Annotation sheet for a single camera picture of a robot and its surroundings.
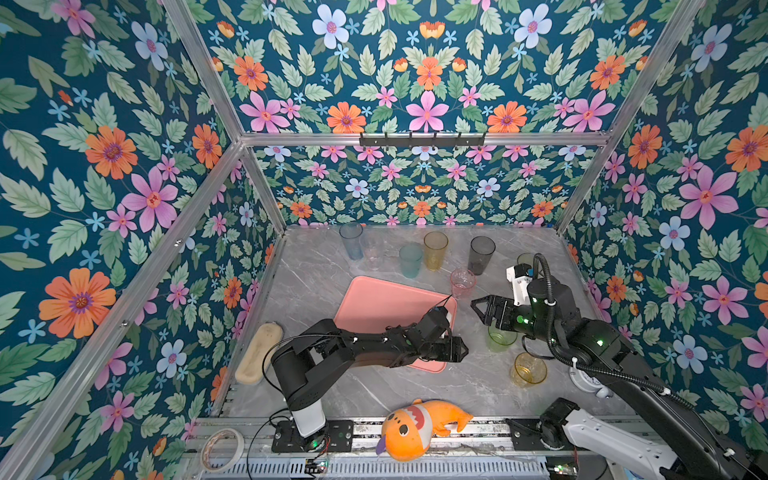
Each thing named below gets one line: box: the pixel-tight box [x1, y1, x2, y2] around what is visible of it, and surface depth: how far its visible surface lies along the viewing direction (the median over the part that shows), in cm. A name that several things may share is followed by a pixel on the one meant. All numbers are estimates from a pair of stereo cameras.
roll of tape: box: [200, 428, 245, 473], surface depth 72 cm
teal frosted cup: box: [399, 244, 423, 279], surface depth 102 cm
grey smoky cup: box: [467, 235, 496, 276], surface depth 100 cm
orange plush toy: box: [376, 398, 474, 463], surface depth 70 cm
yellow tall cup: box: [424, 231, 449, 271], surface depth 101 cm
